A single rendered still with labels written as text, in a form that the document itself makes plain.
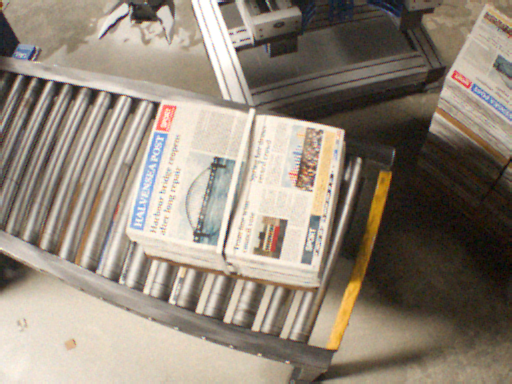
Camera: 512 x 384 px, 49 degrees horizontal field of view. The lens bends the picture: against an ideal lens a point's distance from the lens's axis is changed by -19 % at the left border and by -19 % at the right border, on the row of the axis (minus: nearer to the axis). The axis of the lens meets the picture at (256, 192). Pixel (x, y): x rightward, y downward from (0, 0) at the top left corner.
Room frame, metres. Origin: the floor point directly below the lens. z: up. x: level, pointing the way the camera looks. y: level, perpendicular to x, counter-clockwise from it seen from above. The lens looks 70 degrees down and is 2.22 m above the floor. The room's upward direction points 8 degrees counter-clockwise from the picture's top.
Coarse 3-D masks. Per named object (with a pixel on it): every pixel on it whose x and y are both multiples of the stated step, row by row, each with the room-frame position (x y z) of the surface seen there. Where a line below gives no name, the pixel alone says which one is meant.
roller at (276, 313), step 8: (280, 288) 0.29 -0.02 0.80; (272, 296) 0.27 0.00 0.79; (280, 296) 0.27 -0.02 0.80; (288, 296) 0.27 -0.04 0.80; (272, 304) 0.25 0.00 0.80; (280, 304) 0.25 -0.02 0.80; (288, 304) 0.25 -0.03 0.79; (272, 312) 0.23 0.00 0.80; (280, 312) 0.23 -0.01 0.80; (288, 312) 0.23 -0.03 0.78; (264, 320) 0.22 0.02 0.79; (272, 320) 0.21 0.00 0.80; (280, 320) 0.21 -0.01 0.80; (264, 328) 0.20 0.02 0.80; (272, 328) 0.20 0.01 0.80; (280, 328) 0.19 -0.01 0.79
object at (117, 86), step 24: (0, 72) 1.03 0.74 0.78; (24, 72) 0.99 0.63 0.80; (48, 72) 0.96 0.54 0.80; (72, 72) 0.93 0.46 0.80; (96, 72) 0.91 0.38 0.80; (96, 96) 0.86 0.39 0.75; (144, 96) 0.80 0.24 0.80; (168, 96) 0.78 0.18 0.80; (192, 96) 0.77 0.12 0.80; (360, 144) 0.59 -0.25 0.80; (384, 168) 0.53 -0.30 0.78
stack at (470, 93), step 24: (480, 24) 0.92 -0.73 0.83; (504, 24) 0.92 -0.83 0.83; (480, 48) 0.83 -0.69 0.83; (504, 48) 0.83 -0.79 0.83; (456, 72) 0.75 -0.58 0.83; (480, 72) 0.75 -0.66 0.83; (504, 72) 0.75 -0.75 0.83; (456, 96) 0.71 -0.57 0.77; (480, 96) 0.67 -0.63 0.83; (504, 96) 0.67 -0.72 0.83; (432, 120) 0.74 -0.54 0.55; (480, 120) 0.64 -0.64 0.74; (504, 120) 0.60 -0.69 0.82; (456, 144) 0.67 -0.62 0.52; (504, 144) 0.57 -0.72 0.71; (432, 168) 0.70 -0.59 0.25; (456, 168) 0.65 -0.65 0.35; (480, 168) 0.59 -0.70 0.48; (504, 168) 0.57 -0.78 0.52; (432, 192) 0.67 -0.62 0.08; (456, 192) 0.61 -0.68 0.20; (480, 192) 0.56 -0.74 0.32; (504, 192) 0.51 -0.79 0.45; (456, 216) 0.58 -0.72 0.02; (504, 216) 0.47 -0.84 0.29; (504, 240) 0.42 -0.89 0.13
